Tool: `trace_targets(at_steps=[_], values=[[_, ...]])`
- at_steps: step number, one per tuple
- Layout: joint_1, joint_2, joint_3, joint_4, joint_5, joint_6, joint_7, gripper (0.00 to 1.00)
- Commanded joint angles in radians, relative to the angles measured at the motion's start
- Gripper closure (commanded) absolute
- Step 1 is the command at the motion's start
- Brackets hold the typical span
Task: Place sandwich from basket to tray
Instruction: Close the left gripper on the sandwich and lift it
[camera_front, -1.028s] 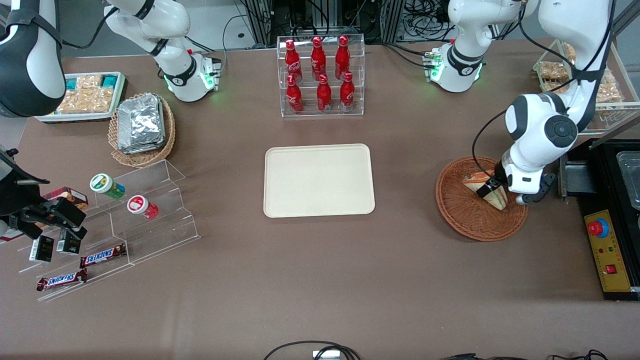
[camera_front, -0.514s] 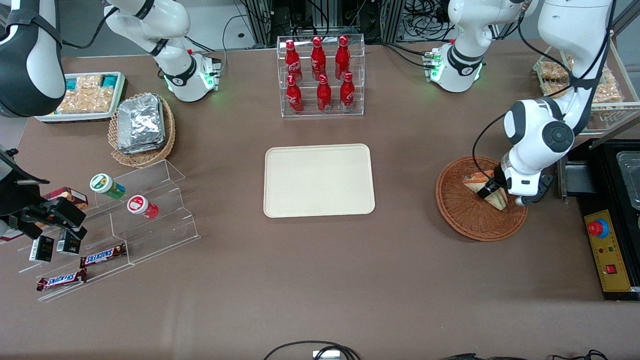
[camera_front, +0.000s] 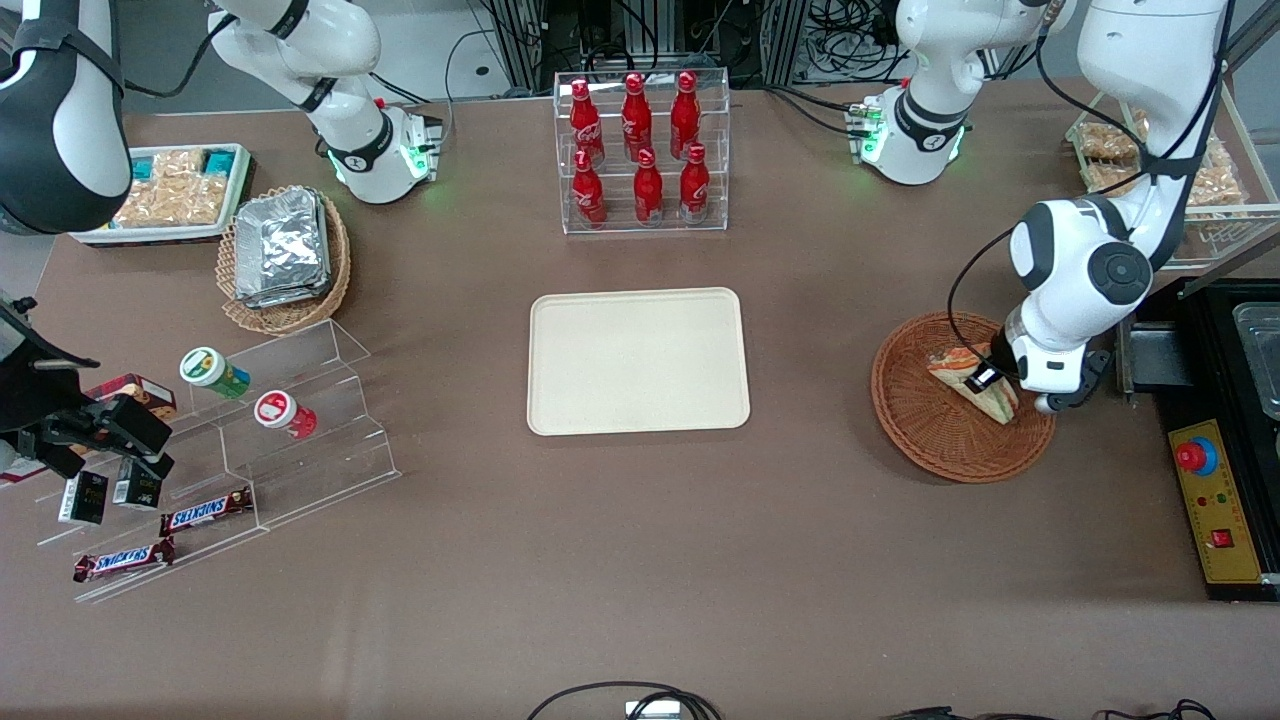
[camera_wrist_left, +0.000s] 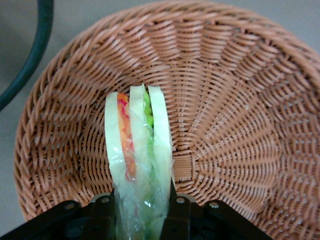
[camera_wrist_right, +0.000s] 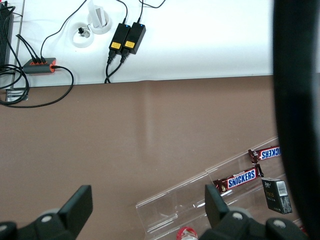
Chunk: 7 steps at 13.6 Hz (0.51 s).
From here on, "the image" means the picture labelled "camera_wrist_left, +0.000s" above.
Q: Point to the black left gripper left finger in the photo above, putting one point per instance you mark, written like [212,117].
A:
[101,220]

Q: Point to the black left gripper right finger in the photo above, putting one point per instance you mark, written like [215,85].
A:
[178,220]

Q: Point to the triangle sandwich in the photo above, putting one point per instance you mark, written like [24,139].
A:
[140,140]

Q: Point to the round brown wicker basket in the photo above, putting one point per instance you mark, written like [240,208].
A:
[225,100]

